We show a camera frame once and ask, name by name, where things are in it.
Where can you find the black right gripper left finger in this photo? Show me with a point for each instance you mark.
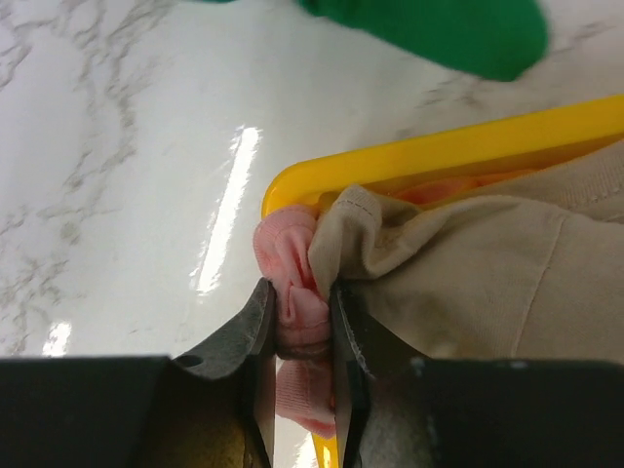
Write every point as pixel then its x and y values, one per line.
pixel 242 353

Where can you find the pink t shirt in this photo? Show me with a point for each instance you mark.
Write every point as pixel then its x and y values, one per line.
pixel 303 333

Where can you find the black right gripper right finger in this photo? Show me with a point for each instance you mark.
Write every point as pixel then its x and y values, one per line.
pixel 363 349

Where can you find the yellow plastic bin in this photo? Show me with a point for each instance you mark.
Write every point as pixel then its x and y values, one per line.
pixel 476 412

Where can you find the beige t shirt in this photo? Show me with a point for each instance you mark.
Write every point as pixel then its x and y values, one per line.
pixel 527 268

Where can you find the green t shirt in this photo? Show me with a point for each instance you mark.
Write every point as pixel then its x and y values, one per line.
pixel 490 39

